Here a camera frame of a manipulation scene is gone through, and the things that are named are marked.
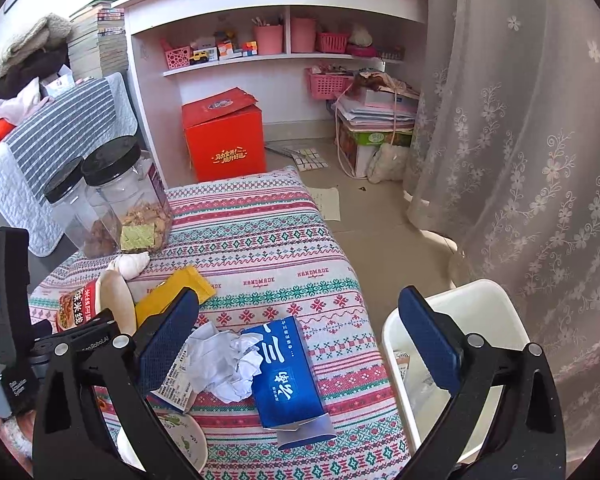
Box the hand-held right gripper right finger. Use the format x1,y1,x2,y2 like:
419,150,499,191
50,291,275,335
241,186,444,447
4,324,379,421
397,285,568,480

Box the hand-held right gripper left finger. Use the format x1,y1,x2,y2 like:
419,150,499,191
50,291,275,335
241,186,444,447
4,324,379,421
31,286,204,480

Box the white paper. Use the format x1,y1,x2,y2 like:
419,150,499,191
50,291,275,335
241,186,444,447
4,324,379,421
184,321,267,404

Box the yellow snack wrapper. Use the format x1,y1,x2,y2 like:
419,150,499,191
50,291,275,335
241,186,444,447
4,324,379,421
134,266,217,333

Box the beige bread roll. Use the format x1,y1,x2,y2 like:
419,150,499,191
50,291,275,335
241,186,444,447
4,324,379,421
100,269,137,337

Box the red noodle packet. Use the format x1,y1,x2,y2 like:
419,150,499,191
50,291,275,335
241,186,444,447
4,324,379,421
56,280,106,333

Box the white plastic bin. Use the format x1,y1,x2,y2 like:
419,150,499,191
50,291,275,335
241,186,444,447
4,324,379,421
381,279,531,466

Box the white tissue ball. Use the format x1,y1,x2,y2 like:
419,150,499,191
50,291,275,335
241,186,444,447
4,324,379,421
107,251,151,279

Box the blue tissue box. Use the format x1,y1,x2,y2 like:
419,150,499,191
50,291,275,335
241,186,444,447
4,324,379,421
240,316,337,451

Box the small blue white carton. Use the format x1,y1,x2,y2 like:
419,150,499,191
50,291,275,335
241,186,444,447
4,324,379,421
147,347,201,415

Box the white paper bowl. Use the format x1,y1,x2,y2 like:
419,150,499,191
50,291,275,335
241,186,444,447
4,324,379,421
116,400,209,480

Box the grey quilted cover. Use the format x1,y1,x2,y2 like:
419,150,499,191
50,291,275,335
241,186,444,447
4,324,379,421
0,72,138,257

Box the small clear jar black lid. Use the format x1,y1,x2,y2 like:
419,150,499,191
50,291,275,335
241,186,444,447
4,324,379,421
43,156,118,258

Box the large clear jar black lid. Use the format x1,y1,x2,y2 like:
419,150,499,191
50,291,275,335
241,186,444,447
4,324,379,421
81,135,174,254

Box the paper sheet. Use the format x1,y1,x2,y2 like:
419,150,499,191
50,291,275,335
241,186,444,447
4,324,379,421
307,186,341,222

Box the white tote bag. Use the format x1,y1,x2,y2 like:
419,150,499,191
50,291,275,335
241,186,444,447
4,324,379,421
367,144,411,184

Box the grey striped cloth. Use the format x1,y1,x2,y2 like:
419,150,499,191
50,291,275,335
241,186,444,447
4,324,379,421
4,77,126,196

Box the pink cloth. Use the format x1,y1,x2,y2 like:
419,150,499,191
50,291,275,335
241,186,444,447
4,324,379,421
0,77,56,126

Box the cardboard box green label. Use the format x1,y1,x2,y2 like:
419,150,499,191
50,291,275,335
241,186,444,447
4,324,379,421
336,122,413,178

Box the red cardboard box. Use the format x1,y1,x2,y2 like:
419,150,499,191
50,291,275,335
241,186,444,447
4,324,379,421
181,87,267,184

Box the colourful grid sheet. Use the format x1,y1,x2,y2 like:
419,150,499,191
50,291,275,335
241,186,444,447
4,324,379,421
265,142,329,172

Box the white blue packet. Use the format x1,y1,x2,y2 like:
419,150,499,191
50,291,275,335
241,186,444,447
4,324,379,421
45,74,76,98

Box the white lace curtain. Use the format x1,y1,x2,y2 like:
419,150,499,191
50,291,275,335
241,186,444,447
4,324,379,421
404,0,600,466

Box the dark clothing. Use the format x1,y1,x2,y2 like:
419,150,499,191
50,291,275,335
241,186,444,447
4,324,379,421
0,45,71,106

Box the stack of papers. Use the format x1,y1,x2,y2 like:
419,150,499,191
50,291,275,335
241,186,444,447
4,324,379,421
332,87,421,133

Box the brown paper bag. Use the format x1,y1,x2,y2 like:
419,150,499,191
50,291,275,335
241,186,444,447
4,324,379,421
355,70,396,93

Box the folded beige blankets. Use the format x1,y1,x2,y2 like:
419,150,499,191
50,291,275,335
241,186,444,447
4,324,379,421
0,12,73,61

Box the stack of books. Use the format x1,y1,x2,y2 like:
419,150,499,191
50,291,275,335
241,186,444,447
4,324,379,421
67,2,129,81

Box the large pink slatted basket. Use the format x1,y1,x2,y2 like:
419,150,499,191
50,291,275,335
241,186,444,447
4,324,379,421
306,67,356,101

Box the pink perforated basket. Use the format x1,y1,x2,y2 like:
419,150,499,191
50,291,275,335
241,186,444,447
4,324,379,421
165,46,192,69

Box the pink white plush toy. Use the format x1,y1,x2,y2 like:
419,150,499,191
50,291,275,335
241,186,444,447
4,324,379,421
347,24,378,56

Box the small pink slatted basket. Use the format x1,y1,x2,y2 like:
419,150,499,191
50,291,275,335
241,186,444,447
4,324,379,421
316,32,350,54

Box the pink pen cup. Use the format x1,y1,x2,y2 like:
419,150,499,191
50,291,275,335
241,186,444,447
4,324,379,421
252,24,285,55
290,16,317,53

